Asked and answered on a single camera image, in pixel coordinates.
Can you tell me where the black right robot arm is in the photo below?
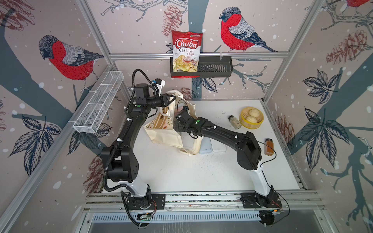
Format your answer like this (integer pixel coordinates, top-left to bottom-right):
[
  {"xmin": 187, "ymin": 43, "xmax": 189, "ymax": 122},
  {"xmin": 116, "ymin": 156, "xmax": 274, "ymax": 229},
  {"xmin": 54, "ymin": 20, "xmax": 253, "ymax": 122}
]
[{"xmin": 175, "ymin": 107, "xmax": 277, "ymax": 204}]

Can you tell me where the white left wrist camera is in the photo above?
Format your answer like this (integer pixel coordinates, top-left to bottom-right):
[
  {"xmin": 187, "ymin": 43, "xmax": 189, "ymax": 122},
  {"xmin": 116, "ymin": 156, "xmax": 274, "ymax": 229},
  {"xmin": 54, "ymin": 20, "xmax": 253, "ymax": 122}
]
[{"xmin": 153, "ymin": 78, "xmax": 165, "ymax": 92}]

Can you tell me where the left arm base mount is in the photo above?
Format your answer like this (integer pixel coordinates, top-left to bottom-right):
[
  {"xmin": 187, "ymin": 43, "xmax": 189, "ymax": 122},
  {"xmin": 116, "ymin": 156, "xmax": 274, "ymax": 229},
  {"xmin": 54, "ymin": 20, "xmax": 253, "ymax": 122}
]
[{"xmin": 125, "ymin": 193, "xmax": 166, "ymax": 211}]

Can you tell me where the steamed bun lower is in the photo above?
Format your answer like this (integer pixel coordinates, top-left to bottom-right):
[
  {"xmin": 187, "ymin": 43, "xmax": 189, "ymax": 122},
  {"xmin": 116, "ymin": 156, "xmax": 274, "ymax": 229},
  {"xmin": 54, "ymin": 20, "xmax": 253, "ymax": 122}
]
[{"xmin": 246, "ymin": 116, "xmax": 257, "ymax": 123}]

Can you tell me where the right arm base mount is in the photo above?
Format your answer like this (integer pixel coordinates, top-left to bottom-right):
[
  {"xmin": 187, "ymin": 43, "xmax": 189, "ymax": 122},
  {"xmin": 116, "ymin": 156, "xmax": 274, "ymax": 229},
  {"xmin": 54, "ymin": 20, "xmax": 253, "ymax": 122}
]
[{"xmin": 240, "ymin": 190, "xmax": 282, "ymax": 209}]

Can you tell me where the white pencil case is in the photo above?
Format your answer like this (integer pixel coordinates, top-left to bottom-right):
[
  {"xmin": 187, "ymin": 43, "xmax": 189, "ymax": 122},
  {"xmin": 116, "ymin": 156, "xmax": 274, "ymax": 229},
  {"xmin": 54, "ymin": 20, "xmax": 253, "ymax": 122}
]
[{"xmin": 211, "ymin": 141, "xmax": 226, "ymax": 153}]

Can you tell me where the steamed bun upper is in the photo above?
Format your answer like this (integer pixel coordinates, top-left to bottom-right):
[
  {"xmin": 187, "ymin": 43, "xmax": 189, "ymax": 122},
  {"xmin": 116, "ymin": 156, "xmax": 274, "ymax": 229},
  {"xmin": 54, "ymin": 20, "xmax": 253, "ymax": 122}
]
[{"xmin": 249, "ymin": 108, "xmax": 260, "ymax": 117}]

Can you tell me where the steamed bun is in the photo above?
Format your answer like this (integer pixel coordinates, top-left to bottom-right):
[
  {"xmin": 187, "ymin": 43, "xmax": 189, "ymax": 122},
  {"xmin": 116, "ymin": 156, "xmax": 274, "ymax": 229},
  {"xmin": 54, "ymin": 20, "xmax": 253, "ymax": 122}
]
[
  {"xmin": 246, "ymin": 116, "xmax": 257, "ymax": 123},
  {"xmin": 249, "ymin": 108, "xmax": 260, "ymax": 117}
]

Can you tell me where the red Chuba cassava chips bag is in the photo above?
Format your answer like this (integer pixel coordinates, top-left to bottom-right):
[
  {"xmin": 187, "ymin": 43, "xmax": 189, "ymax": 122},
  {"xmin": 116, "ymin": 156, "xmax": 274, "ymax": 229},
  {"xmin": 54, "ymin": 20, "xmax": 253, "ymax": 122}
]
[{"xmin": 171, "ymin": 31, "xmax": 203, "ymax": 78}]

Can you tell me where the glass spice jar black lid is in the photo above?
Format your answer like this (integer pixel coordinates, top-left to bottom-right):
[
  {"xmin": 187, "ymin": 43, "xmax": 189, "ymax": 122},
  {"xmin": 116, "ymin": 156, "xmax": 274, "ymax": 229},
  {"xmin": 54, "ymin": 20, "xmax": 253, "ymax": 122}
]
[{"xmin": 228, "ymin": 115, "xmax": 242, "ymax": 130}]

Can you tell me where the white wire mesh shelf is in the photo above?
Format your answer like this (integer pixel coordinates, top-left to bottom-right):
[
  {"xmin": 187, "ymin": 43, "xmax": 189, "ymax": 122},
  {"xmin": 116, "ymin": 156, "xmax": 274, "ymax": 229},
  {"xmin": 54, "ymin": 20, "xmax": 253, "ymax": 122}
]
[{"xmin": 73, "ymin": 71, "xmax": 124, "ymax": 134}]

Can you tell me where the black wall-mounted basket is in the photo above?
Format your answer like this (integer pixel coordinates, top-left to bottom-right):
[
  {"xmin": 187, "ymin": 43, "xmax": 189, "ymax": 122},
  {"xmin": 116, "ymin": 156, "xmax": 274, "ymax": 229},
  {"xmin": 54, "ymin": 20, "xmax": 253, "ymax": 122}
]
[{"xmin": 170, "ymin": 56, "xmax": 233, "ymax": 79}]

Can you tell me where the yellow bamboo steamer basket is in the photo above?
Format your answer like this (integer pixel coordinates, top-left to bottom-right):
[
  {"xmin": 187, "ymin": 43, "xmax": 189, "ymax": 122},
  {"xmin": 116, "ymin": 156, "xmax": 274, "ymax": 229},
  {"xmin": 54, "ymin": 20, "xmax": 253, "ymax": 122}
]
[{"xmin": 239, "ymin": 107, "xmax": 264, "ymax": 129}]

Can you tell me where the light blue pencil case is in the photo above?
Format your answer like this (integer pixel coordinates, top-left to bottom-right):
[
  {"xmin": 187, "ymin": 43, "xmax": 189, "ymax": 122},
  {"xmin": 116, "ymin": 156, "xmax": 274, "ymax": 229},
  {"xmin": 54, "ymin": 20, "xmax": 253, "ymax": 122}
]
[{"xmin": 199, "ymin": 137, "xmax": 213, "ymax": 154}]

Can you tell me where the aluminium front rail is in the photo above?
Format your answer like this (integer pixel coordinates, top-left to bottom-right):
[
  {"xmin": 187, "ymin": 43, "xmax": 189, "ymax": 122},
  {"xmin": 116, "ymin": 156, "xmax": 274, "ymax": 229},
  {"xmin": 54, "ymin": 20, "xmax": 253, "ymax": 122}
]
[{"xmin": 83, "ymin": 192, "xmax": 305, "ymax": 212}]

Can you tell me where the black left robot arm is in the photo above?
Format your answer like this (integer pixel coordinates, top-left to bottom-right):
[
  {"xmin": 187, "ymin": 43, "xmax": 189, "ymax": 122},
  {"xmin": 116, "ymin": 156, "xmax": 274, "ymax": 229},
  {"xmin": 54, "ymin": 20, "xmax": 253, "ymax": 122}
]
[{"xmin": 100, "ymin": 69, "xmax": 176, "ymax": 192}]

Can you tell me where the orange sauce bottle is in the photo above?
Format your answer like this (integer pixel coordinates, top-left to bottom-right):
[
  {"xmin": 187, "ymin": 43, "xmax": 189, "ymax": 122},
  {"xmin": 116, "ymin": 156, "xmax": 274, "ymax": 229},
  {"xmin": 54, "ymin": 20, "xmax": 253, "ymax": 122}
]
[{"xmin": 264, "ymin": 138, "xmax": 275, "ymax": 156}]

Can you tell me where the cream canvas tote bag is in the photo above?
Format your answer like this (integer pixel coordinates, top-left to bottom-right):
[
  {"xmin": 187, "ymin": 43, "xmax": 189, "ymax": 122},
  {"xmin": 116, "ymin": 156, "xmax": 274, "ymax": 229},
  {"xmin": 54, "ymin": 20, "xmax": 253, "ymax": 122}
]
[{"xmin": 144, "ymin": 90, "xmax": 202, "ymax": 155}]

